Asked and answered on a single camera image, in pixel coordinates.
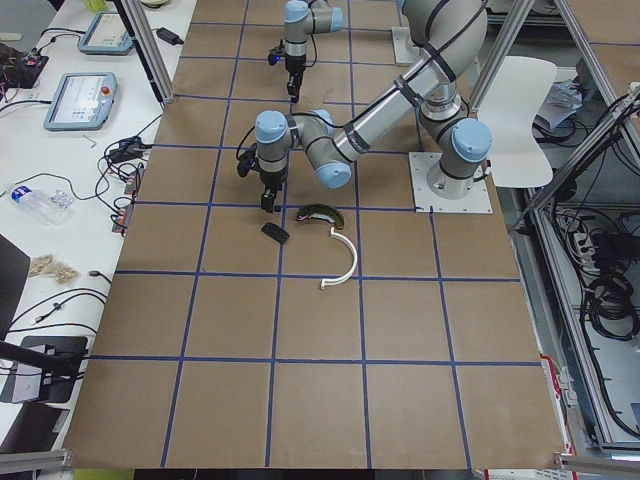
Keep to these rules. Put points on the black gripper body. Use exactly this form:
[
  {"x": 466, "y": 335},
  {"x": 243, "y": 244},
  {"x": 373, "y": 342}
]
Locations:
[
  {"x": 272, "y": 182},
  {"x": 294, "y": 70}
]

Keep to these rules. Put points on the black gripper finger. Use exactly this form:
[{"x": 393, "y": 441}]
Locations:
[
  {"x": 268, "y": 199},
  {"x": 293, "y": 87}
]

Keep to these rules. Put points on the black brake pad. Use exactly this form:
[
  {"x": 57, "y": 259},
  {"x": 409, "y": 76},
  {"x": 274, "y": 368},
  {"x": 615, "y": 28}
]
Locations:
[{"x": 275, "y": 232}]

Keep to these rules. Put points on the green brake shoe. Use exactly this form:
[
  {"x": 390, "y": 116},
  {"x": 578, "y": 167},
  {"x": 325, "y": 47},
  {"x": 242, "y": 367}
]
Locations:
[{"x": 321, "y": 211}]

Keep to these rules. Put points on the white curved plastic part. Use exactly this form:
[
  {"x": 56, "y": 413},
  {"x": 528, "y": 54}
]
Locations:
[{"x": 349, "y": 267}]

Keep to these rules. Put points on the black power adapter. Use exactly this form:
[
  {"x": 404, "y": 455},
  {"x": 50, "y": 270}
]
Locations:
[{"x": 169, "y": 36}]

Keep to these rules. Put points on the blue teach pendant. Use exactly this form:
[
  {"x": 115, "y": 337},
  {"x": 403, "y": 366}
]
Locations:
[
  {"x": 82, "y": 102},
  {"x": 106, "y": 35}
]

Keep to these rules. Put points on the plastic water bottle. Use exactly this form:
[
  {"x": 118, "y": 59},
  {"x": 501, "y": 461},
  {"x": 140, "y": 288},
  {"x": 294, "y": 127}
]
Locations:
[{"x": 38, "y": 205}]

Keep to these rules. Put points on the white chair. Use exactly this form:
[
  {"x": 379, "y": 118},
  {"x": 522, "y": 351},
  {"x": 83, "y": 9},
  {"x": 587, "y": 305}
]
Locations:
[{"x": 509, "y": 109}]

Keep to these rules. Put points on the black monitor stand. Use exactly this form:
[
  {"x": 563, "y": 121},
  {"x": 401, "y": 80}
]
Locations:
[{"x": 43, "y": 369}]

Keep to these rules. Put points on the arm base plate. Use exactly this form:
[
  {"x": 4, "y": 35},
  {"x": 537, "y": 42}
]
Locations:
[
  {"x": 435, "y": 192},
  {"x": 406, "y": 52}
]

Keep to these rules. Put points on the aluminium frame post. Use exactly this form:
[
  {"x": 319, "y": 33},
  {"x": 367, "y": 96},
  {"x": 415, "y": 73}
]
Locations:
[{"x": 140, "y": 32}]

